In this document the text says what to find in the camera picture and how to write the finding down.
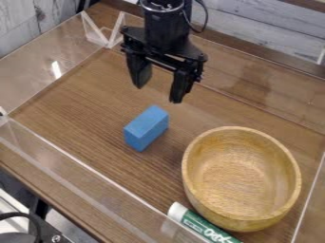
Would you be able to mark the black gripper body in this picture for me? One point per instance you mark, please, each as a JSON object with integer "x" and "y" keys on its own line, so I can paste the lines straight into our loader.
{"x": 162, "y": 39}

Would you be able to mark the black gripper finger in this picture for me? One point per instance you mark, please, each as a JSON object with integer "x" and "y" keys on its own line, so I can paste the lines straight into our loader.
{"x": 140, "y": 69}
{"x": 180, "y": 86}

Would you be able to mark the blue rectangular block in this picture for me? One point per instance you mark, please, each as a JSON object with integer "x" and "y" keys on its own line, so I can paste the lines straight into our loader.
{"x": 145, "y": 127}

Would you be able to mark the brown wooden bowl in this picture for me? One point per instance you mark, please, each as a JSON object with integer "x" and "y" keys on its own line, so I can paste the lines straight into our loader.
{"x": 242, "y": 178}

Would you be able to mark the green white marker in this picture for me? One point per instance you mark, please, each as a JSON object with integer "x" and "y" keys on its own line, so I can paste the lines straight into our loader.
{"x": 199, "y": 225}

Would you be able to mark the clear acrylic corner bracket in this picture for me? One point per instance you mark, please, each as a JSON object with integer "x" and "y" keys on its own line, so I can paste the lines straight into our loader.
{"x": 104, "y": 37}

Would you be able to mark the clear acrylic front wall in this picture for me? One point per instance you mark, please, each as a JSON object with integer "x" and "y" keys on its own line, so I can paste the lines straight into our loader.
{"x": 115, "y": 216}

